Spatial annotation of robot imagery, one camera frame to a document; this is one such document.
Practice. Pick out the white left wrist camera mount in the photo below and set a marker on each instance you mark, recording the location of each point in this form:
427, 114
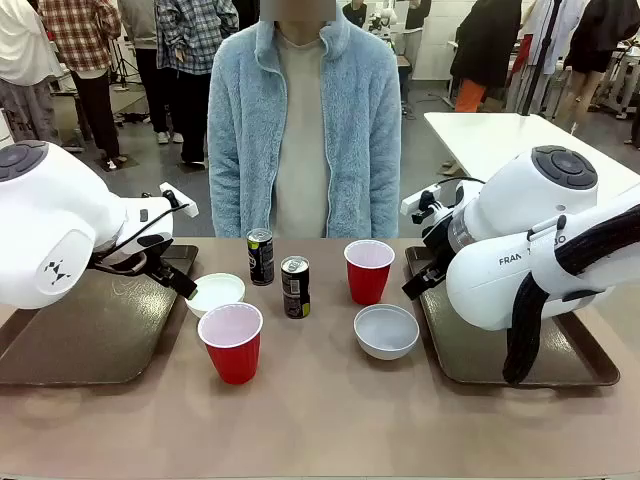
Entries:
186, 207

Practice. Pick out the bystander in red plaid shirt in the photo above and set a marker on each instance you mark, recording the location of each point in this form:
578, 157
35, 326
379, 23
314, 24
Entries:
80, 30

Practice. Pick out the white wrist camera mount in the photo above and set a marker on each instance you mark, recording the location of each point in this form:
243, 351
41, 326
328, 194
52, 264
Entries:
186, 207
412, 200

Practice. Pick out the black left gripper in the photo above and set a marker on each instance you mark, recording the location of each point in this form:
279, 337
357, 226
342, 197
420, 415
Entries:
152, 260

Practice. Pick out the bystander in grey shirt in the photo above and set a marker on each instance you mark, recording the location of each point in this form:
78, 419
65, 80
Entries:
140, 20

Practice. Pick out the person left forearm blue sleeve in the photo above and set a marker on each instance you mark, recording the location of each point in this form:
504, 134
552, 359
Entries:
385, 195

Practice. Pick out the bystander in black with bare legs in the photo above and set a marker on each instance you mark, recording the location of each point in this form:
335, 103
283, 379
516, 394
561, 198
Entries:
595, 30

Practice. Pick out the red plastic cup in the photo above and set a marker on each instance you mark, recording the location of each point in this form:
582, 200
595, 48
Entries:
369, 275
232, 350

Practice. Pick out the person right forearm blue sleeve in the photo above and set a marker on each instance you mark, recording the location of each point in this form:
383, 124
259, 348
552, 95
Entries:
223, 195

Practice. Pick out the bystander in black t-shirt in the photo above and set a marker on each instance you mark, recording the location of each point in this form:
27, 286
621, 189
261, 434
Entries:
417, 12

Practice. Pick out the brown plastic serving tray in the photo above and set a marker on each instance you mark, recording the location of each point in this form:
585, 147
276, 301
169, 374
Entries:
475, 360
100, 330

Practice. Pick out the black tripod stand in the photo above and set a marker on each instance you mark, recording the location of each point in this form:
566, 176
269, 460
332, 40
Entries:
542, 55

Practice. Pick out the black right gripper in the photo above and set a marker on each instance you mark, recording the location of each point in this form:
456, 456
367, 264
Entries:
437, 245

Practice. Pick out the white background table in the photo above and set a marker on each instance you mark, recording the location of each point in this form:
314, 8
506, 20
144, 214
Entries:
490, 140

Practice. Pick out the bystander with orange trousers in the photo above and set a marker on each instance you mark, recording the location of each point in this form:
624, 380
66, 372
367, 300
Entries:
485, 40

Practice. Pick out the black Pepsi can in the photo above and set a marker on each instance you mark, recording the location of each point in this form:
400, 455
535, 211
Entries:
261, 260
295, 290

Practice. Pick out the beige shirt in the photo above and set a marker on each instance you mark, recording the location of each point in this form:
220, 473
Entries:
302, 125

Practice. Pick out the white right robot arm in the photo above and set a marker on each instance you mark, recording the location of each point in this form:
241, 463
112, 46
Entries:
500, 280

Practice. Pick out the bystander in blue plaid shirt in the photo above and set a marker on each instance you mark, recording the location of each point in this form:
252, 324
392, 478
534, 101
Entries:
195, 35

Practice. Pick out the bystander in white coat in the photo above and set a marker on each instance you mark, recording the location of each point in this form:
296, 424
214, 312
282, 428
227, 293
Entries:
537, 30

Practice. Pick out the bystander in white top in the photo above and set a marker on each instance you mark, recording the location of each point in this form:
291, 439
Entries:
20, 40

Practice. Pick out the blurred person head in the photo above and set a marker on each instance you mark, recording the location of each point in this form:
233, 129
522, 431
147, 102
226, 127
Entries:
297, 10

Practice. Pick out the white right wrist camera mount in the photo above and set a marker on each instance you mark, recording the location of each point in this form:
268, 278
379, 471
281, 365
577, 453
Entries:
412, 200

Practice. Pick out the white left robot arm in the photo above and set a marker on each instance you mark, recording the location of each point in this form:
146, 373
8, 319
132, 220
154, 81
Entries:
50, 215

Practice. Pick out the white plastic bowl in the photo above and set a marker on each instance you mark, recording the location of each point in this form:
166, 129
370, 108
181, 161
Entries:
220, 292
385, 332

